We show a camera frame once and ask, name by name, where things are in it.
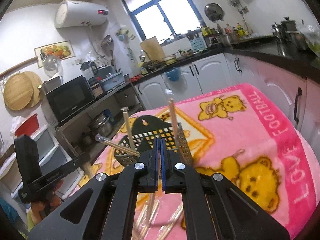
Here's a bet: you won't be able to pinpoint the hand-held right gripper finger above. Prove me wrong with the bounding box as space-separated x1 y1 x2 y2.
27 137 160 240
161 137 290 240

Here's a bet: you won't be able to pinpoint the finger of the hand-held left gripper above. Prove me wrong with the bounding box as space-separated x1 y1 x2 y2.
72 153 91 167

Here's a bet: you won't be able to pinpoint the wooden chopstick pair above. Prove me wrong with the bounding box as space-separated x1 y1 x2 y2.
121 107 137 153
95 134 142 156
132 192 162 240
165 89 182 153

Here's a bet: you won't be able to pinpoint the dark green utensil basket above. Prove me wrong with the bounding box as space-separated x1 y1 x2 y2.
113 115 194 168

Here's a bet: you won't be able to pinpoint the person's left forearm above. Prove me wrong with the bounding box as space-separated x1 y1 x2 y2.
27 211 42 233

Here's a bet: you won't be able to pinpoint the person's left hand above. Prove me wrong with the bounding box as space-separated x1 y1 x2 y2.
31 182 62 217

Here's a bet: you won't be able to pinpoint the plastic drawer unit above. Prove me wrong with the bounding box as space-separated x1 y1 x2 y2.
0 124 84 198

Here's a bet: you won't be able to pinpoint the red plastic basin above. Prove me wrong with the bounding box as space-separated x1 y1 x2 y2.
14 114 40 137

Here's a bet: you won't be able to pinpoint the steel pot on shelf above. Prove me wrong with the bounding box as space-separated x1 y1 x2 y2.
87 112 113 137

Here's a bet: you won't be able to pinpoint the black microwave oven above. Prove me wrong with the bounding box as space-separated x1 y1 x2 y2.
45 75 95 123

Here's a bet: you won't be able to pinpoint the metal shelf table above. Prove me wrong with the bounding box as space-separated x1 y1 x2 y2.
55 80 140 160

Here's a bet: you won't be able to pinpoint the round wooden cutting boards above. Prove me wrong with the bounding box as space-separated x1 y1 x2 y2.
3 75 33 110

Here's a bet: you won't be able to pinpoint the small brown box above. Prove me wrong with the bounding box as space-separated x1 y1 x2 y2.
87 77 104 98

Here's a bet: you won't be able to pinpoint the round wooden board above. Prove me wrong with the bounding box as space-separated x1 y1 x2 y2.
22 71 43 108

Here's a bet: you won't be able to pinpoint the square metal pot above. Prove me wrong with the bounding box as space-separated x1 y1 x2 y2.
42 76 64 93

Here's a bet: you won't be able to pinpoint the pink printed bear blanket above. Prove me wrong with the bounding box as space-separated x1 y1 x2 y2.
67 82 317 240

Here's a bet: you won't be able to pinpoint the black blender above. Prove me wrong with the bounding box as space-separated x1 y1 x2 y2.
80 61 98 79

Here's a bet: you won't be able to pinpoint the glass pot lid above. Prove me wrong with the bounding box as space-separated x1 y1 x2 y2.
42 55 62 77

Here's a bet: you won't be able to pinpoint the blue hanging bin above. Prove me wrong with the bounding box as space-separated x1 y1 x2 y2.
164 66 181 82

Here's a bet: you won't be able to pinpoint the hanging metal pan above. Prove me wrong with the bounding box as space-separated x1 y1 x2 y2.
101 34 113 48

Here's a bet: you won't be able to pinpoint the rectangular wooden cutting board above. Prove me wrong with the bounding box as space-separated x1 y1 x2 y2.
139 36 165 60

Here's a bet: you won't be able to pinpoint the blue knife holder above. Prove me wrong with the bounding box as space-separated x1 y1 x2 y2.
187 30 208 52

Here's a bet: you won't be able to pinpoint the white water heater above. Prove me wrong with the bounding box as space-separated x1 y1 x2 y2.
54 0 109 29

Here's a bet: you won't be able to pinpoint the black kitchen countertop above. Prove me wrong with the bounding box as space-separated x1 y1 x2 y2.
130 34 320 77

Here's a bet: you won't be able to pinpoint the row of condiment bottles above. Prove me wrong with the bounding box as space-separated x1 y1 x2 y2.
200 22 247 39

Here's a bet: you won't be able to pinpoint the blue framed window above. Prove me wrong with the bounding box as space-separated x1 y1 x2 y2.
119 0 204 42

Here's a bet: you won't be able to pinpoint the steel kettle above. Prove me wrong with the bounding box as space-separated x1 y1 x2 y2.
271 22 283 39

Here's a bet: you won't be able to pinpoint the lidded steel pot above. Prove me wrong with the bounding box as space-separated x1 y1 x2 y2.
280 17 298 42

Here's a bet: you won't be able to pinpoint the clear plastic vegetable bag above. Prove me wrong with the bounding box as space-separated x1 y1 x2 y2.
299 22 320 53

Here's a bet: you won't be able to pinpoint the wooden wall rail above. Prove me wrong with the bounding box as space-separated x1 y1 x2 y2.
0 56 38 77

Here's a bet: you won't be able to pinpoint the fruit wall poster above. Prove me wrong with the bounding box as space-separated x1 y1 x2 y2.
34 41 75 68

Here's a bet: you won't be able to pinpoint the wall organizer with tools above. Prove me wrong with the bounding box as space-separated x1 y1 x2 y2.
115 27 137 42

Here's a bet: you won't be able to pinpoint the wall-hung metal pot lid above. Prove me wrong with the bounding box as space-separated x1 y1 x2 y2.
204 3 225 22

